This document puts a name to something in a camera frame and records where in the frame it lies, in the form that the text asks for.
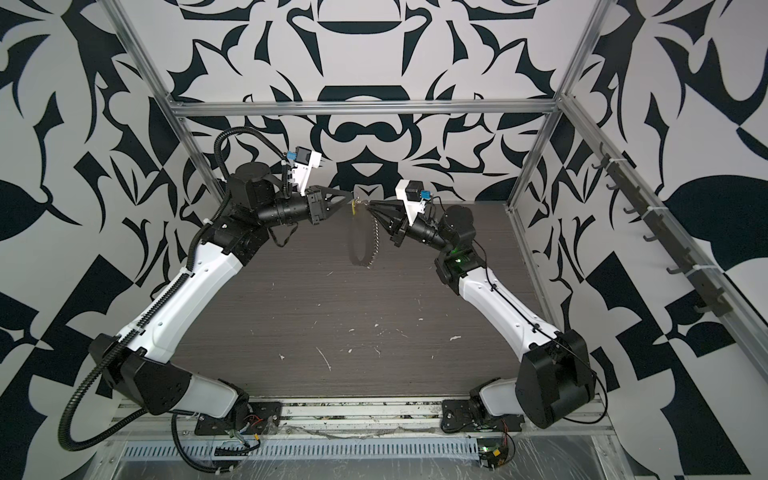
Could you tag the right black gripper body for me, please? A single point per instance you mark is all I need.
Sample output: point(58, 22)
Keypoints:
point(432, 234)

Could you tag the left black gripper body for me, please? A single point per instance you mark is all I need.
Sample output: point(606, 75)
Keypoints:
point(290, 208)

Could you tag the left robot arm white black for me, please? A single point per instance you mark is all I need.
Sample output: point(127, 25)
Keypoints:
point(137, 361)

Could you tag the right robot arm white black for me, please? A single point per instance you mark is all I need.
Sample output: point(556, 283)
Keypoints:
point(555, 377)

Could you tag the small circuit board green led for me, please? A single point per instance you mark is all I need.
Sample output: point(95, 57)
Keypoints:
point(494, 453)

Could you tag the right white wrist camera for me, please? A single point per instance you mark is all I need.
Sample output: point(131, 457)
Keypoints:
point(414, 197)

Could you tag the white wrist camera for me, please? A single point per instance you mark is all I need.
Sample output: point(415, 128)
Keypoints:
point(301, 163)
point(414, 197)

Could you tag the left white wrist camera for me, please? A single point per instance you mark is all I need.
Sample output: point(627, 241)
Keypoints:
point(301, 163)

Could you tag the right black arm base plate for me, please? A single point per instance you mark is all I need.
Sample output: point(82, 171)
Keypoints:
point(465, 416)

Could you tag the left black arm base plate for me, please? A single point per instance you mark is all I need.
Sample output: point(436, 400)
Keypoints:
point(259, 417)

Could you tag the white slotted cable duct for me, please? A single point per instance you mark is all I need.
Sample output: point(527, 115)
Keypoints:
point(340, 449)

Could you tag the black wall hook rail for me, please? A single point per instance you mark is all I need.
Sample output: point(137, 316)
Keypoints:
point(667, 231)

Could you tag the aluminium frame rails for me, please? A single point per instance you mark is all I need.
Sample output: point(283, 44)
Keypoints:
point(744, 323)

